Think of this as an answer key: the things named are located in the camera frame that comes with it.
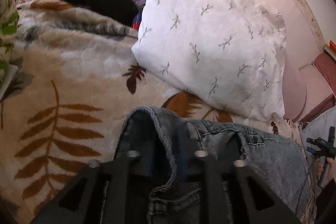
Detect grey-blue denim pants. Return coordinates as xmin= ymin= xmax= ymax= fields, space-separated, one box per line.
xmin=115 ymin=106 xmax=311 ymax=223

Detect person's right hand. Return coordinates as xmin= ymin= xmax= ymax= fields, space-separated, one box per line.
xmin=317 ymin=157 xmax=335 ymax=188

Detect light blue quilted cover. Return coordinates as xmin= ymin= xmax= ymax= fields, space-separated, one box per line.
xmin=301 ymin=107 xmax=336 ymax=164

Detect pink and maroon bolster cushion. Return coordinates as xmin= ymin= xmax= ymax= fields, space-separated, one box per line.
xmin=282 ymin=57 xmax=335 ymax=123

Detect stacked books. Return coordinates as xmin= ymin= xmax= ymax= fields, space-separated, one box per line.
xmin=323 ymin=40 xmax=336 ymax=61

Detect cream leaf-print fleece blanket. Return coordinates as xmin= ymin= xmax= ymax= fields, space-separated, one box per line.
xmin=1 ymin=0 xmax=301 ymax=223

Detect white leaf-print pillow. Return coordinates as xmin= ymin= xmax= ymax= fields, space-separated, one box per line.
xmin=131 ymin=0 xmax=286 ymax=121

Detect green leaf-print fabric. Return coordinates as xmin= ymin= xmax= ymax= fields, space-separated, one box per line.
xmin=1 ymin=0 xmax=19 ymax=98

